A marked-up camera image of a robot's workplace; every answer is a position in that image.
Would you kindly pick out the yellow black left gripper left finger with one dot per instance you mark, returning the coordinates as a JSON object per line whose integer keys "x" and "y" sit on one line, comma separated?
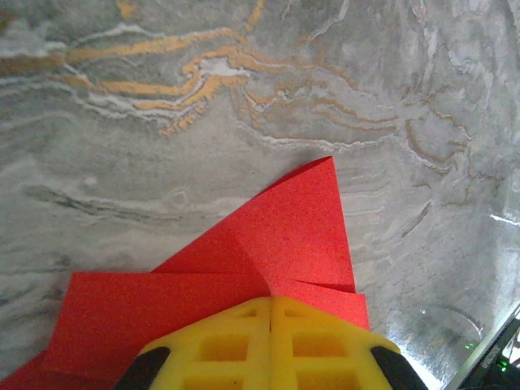
{"x": 256, "y": 345}

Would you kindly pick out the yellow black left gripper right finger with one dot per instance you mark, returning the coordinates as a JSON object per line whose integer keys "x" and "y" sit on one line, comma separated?
{"x": 284, "y": 345}

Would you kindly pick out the red paper sheet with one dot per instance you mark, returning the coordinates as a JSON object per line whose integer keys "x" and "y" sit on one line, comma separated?
{"x": 284, "y": 243}

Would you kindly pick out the aluminium rail frame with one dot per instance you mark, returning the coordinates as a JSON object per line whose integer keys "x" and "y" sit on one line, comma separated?
{"x": 467, "y": 371}

